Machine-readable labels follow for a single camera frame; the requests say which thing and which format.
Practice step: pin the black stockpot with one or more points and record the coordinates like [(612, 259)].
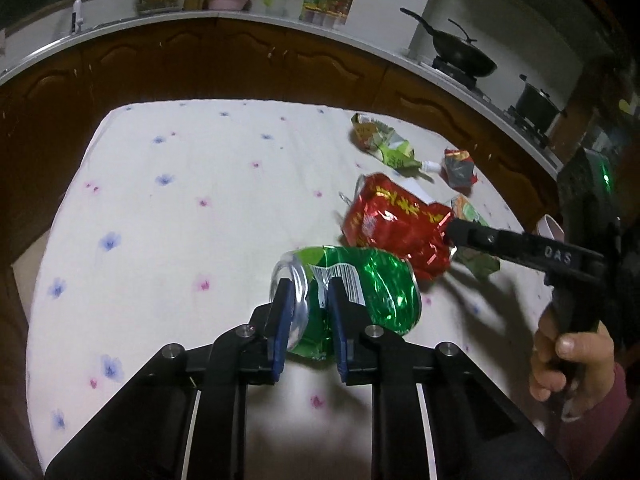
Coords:
[(537, 102)]

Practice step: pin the black wok with lid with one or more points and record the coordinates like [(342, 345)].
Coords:
[(460, 50)]

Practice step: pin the person's right forearm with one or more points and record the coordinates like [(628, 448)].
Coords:
[(605, 435)]

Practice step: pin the pink basin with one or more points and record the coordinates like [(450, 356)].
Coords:
[(227, 1)]

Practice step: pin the red foil snack bag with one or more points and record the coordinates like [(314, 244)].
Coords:
[(395, 220)]

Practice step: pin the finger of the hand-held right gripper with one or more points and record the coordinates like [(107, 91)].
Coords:
[(520, 249)]

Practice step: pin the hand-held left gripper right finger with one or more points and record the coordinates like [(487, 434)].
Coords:
[(340, 330)]

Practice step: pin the green orange snack packet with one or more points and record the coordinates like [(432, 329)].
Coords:
[(477, 262)]

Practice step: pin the grey kitchen countertop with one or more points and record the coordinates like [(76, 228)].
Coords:
[(250, 20)]

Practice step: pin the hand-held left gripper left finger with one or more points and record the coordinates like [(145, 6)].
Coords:
[(280, 325)]

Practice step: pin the green yellow snack wrapper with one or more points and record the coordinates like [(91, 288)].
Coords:
[(385, 145)]

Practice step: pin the small red silver packet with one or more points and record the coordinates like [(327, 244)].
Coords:
[(459, 167)]

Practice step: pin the crushed green can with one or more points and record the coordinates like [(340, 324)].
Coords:
[(380, 290)]

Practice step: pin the gas stove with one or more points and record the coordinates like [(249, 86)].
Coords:
[(500, 95)]

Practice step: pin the person's right hand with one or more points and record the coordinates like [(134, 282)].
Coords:
[(580, 365)]

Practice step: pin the cooking oil bottles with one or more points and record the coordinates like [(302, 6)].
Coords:
[(325, 7)]

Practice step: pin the wooden lower cabinets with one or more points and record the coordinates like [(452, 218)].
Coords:
[(200, 70)]

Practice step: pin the floral white tablecloth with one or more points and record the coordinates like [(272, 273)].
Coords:
[(175, 210)]

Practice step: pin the pink trash bin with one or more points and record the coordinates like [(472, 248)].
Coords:
[(552, 227)]

